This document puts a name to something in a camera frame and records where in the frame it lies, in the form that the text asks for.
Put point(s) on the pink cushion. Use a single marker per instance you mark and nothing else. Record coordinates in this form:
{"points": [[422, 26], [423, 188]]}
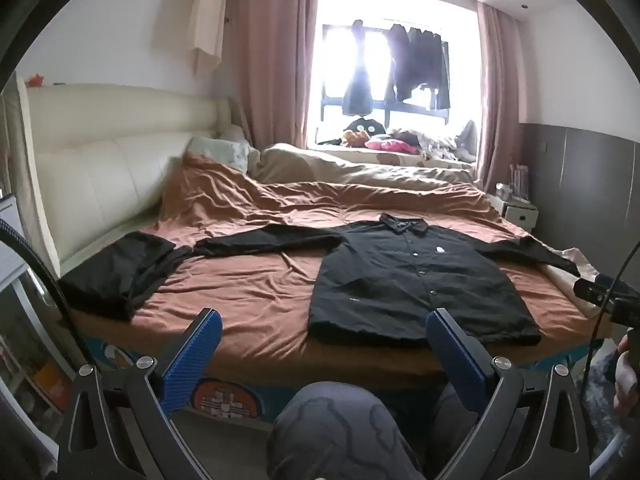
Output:
{"points": [[392, 146]]}

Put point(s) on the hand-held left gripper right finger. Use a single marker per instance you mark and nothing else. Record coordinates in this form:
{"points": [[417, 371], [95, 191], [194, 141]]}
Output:
{"points": [[457, 360]]}

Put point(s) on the dark hanging pants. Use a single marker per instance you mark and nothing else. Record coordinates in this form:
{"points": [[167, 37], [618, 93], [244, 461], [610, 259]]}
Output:
{"points": [[357, 90]]}

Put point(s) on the black folded garment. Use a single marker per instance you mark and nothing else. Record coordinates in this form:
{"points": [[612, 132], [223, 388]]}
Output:
{"points": [[120, 275]]}

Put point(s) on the person's right hand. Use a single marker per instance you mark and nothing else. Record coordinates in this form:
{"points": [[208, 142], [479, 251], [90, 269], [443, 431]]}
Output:
{"points": [[629, 390]]}

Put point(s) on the cream hanging cloth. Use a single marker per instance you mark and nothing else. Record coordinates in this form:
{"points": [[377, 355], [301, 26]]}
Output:
{"points": [[207, 20]]}

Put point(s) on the grey patterned rug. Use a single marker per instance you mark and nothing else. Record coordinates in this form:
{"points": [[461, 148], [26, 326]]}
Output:
{"points": [[602, 390]]}

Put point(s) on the dark hanging jacket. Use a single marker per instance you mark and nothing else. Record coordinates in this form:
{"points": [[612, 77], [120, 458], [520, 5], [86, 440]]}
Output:
{"points": [[417, 65]]}

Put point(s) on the pile of clothes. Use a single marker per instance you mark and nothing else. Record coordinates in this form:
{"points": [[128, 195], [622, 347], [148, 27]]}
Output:
{"points": [[445, 142]]}

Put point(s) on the white nightstand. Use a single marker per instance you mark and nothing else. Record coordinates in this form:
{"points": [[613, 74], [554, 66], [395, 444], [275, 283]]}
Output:
{"points": [[520, 215]]}

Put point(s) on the cream padded headboard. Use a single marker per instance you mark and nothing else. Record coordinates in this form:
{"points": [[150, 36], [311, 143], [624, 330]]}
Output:
{"points": [[100, 160]]}

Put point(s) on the person's left leg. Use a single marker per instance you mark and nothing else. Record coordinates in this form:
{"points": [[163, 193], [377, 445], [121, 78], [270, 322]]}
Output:
{"points": [[335, 435]]}

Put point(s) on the pale patterned pillow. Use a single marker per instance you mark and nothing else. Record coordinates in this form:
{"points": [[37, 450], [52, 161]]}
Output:
{"points": [[220, 152]]}

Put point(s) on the black and white plush toy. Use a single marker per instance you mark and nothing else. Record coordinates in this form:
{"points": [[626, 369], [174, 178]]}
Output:
{"points": [[365, 125]]}

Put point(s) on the cartoon printed fitted sheet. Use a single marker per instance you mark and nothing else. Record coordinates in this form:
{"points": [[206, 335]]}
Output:
{"points": [[235, 400]]}

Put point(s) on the beige duvet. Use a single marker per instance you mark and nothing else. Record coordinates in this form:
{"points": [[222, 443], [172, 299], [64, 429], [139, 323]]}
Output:
{"points": [[350, 167]]}

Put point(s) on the glass cabinet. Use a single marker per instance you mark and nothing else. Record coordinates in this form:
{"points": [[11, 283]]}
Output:
{"points": [[25, 350]]}

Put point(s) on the small orange toy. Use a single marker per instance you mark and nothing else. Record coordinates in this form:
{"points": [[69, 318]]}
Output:
{"points": [[36, 79]]}

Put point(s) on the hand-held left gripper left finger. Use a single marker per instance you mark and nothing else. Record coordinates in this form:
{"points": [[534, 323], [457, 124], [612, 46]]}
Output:
{"points": [[192, 355]]}

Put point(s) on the black button-up shirt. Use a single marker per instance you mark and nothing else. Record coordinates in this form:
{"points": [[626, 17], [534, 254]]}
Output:
{"points": [[400, 280]]}

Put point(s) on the orange plush toy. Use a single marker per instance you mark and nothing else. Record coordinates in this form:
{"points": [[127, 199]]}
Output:
{"points": [[355, 138]]}

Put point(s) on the brown blanket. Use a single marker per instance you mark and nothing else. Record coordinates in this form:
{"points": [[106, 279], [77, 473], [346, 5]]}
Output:
{"points": [[250, 285]]}

